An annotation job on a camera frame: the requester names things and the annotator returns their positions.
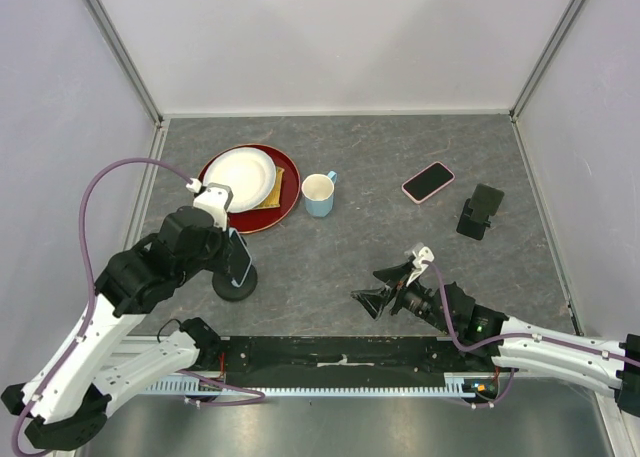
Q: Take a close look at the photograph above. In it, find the red round tray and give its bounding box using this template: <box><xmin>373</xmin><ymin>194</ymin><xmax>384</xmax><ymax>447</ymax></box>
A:
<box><xmin>229</xmin><ymin>144</ymin><xmax>301</xmax><ymax>234</ymax></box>

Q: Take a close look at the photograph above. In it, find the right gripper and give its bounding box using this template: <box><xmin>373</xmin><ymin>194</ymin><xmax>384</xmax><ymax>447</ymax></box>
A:
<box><xmin>350</xmin><ymin>262</ymin><xmax>451</xmax><ymax>334</ymax></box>

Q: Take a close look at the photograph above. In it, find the yellow sponge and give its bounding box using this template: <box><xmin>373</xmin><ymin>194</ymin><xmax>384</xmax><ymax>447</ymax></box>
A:
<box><xmin>252</xmin><ymin>167</ymin><xmax>284</xmax><ymax>211</ymax></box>

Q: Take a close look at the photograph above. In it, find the purple cable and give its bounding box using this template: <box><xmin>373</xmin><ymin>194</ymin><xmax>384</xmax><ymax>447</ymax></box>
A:
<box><xmin>10</xmin><ymin>157</ymin><xmax>201</xmax><ymax>456</ymax></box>
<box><xmin>429</xmin><ymin>264</ymin><xmax>640</xmax><ymax>366</ymax></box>

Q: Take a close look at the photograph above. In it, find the pink case phone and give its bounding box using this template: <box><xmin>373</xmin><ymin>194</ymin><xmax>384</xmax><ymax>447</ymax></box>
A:
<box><xmin>401</xmin><ymin>162</ymin><xmax>455</xmax><ymax>204</ymax></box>

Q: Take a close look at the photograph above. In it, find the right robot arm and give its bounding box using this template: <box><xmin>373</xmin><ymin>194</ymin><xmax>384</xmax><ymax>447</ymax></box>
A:
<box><xmin>351</xmin><ymin>260</ymin><xmax>639</xmax><ymax>417</ymax></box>

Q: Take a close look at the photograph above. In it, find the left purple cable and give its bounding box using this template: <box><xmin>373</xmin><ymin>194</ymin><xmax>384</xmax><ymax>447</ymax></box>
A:
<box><xmin>10</xmin><ymin>157</ymin><xmax>201</xmax><ymax>456</ymax></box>

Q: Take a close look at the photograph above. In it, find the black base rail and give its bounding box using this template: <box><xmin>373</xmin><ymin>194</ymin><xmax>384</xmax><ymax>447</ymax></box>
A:
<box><xmin>144</xmin><ymin>334</ymin><xmax>521</xmax><ymax>398</ymax></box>

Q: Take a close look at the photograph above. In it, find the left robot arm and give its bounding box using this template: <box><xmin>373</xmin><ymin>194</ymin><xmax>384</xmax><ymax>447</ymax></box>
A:
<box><xmin>1</xmin><ymin>206</ymin><xmax>257</xmax><ymax>456</ymax></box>

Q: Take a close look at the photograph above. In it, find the black round phone stand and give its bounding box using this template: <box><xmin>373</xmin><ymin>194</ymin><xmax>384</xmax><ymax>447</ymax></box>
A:
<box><xmin>212</xmin><ymin>265</ymin><xmax>258</xmax><ymax>302</ymax></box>

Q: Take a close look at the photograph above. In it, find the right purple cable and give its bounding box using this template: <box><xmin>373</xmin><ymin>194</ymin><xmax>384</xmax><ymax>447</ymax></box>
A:
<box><xmin>429</xmin><ymin>264</ymin><xmax>640</xmax><ymax>366</ymax></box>

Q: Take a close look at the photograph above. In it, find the light blue mug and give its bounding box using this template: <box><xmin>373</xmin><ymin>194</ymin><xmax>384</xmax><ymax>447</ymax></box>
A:
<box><xmin>301</xmin><ymin>171</ymin><xmax>337</xmax><ymax>218</ymax></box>

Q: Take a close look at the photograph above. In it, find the white paper plate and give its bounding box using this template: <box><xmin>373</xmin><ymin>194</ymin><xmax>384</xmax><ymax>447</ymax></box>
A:
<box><xmin>203</xmin><ymin>147</ymin><xmax>277</xmax><ymax>213</ymax></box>

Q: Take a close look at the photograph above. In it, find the black folding phone stand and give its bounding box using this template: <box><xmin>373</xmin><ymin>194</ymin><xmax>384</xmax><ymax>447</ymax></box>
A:
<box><xmin>456</xmin><ymin>184</ymin><xmax>505</xmax><ymax>241</ymax></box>

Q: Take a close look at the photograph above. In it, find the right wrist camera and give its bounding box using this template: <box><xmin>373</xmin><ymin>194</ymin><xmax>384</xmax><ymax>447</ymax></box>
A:
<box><xmin>405</xmin><ymin>242</ymin><xmax>435</xmax><ymax>286</ymax></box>

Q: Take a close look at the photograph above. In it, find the blue case phone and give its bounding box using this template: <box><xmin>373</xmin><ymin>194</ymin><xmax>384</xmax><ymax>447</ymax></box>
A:
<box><xmin>228</xmin><ymin>228</ymin><xmax>252</xmax><ymax>287</ymax></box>

